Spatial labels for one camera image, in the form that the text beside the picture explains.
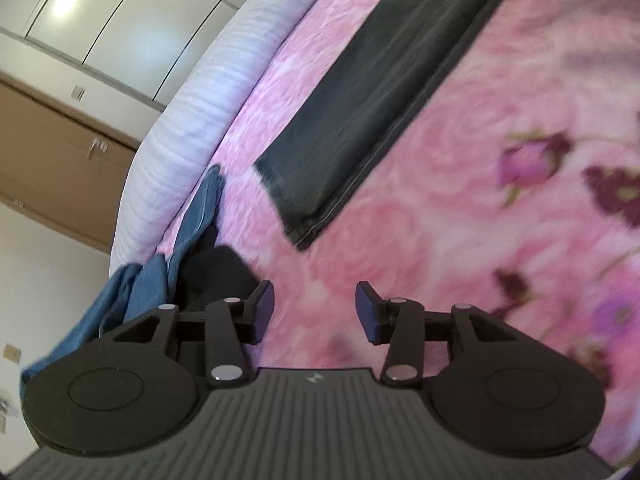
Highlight white striped duvet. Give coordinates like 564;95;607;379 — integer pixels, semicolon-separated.
109;0;351;273

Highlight brown wooden door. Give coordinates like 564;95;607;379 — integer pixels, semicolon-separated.
0;72;138;253

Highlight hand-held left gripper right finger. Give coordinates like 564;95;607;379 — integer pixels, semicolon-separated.
355;281;521;388

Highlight white wardrobe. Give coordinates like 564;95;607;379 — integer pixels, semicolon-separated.
0;0;291;111

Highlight blue jeans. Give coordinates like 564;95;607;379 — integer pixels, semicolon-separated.
20;162;226;386

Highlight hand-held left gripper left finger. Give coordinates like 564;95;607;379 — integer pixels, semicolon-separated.
100;280;276;388

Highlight grey jeans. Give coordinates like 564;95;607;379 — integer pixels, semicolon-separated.
254;0;536;252

